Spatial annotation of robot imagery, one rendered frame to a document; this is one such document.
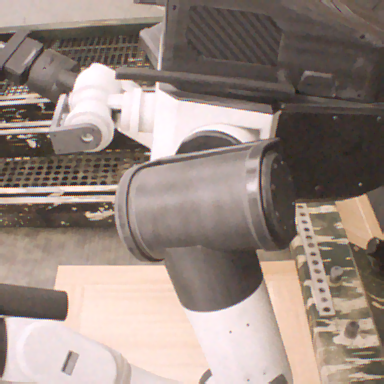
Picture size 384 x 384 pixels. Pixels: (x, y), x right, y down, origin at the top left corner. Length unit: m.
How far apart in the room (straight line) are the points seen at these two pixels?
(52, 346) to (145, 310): 0.54
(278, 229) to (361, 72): 0.23
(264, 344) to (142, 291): 0.55
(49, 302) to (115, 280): 0.55
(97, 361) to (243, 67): 0.34
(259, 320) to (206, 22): 0.31
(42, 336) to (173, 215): 0.18
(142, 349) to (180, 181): 0.55
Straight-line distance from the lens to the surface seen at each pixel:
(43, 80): 1.04
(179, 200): 0.50
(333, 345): 1.00
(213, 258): 0.52
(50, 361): 0.56
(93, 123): 0.69
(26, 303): 0.59
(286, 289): 1.12
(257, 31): 0.59
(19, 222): 1.33
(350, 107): 0.64
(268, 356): 0.60
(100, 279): 1.14
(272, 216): 0.48
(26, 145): 1.58
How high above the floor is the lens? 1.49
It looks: 18 degrees down
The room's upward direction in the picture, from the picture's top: 66 degrees counter-clockwise
